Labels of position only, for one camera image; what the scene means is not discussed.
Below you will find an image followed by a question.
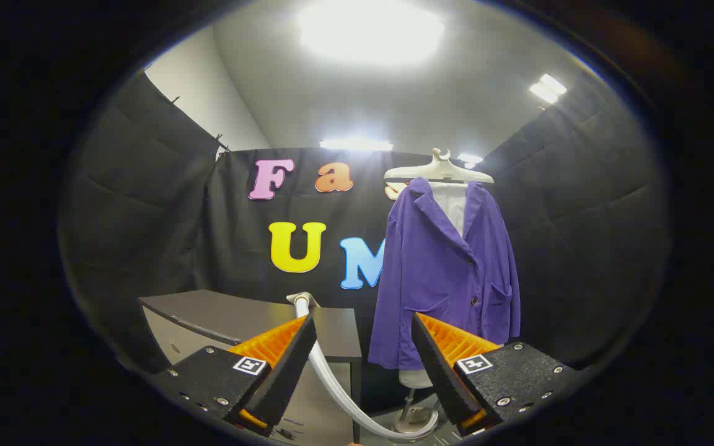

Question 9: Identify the small double ceiling light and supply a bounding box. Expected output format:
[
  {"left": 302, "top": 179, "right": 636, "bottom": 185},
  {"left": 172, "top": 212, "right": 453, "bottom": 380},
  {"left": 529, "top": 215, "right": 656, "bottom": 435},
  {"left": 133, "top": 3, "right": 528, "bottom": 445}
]
[{"left": 529, "top": 74, "right": 568, "bottom": 104}]

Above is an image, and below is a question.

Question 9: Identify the large ceiling light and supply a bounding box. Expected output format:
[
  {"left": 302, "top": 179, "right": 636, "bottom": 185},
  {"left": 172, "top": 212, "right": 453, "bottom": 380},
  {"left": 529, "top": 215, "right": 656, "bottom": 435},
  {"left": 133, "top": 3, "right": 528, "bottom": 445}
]
[{"left": 298, "top": 0, "right": 446, "bottom": 66}]

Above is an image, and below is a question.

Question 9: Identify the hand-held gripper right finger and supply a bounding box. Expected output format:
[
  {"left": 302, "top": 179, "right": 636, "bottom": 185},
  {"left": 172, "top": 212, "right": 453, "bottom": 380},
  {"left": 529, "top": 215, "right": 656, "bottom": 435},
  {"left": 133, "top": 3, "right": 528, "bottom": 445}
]
[{"left": 411, "top": 313, "right": 581, "bottom": 437}]

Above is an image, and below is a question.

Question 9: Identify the black side curtain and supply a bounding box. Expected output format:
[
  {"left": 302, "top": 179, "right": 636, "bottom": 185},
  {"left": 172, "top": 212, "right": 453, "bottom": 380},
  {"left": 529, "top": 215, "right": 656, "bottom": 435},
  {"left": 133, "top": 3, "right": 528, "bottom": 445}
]
[
  {"left": 484, "top": 93, "right": 671, "bottom": 366},
  {"left": 59, "top": 71, "right": 231, "bottom": 372}
]

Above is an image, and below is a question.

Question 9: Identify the white clothes hanger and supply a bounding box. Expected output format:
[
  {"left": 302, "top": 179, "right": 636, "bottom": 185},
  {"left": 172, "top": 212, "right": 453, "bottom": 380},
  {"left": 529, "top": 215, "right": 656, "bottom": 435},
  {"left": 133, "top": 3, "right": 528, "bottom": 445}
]
[{"left": 384, "top": 148, "right": 495, "bottom": 185}]

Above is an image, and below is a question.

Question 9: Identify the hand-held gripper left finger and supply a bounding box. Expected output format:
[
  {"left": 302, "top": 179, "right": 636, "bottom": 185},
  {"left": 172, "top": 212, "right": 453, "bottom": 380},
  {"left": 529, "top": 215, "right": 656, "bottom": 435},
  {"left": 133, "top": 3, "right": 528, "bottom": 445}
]
[{"left": 146, "top": 313, "right": 319, "bottom": 437}]

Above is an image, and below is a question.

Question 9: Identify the purple corduroy jacket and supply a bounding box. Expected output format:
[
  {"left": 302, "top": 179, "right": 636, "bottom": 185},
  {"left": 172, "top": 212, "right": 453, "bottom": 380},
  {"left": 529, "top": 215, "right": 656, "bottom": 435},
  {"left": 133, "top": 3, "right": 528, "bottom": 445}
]
[{"left": 368, "top": 177, "right": 521, "bottom": 370}]

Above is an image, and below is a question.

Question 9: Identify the white garment form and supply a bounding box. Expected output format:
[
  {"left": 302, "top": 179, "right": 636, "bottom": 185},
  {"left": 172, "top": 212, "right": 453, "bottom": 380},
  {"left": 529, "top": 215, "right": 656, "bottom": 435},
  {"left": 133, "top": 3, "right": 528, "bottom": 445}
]
[{"left": 399, "top": 182, "right": 468, "bottom": 390}]

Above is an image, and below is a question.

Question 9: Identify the grey stand base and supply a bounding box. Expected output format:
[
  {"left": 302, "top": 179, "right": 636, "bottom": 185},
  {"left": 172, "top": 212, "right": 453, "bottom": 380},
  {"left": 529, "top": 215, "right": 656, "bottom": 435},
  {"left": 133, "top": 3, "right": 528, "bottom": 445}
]
[{"left": 392, "top": 389, "right": 441, "bottom": 434}]

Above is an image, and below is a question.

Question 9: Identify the white garment steamer head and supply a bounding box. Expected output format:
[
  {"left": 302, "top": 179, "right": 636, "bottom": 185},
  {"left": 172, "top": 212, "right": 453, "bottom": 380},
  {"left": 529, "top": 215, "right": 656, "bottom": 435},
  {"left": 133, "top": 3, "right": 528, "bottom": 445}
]
[{"left": 287, "top": 291, "right": 440, "bottom": 442}]

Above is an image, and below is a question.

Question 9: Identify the grey cabinet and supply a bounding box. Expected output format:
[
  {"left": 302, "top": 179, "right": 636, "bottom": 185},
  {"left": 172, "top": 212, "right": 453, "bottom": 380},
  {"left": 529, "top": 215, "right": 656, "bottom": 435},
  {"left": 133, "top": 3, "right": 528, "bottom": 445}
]
[{"left": 139, "top": 289, "right": 363, "bottom": 444}]

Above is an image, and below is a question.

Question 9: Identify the long ceiling light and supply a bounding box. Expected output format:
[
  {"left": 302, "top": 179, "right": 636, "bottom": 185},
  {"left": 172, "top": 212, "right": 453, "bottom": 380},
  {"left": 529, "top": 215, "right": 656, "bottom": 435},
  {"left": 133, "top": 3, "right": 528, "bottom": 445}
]
[{"left": 320, "top": 138, "right": 394, "bottom": 152}]

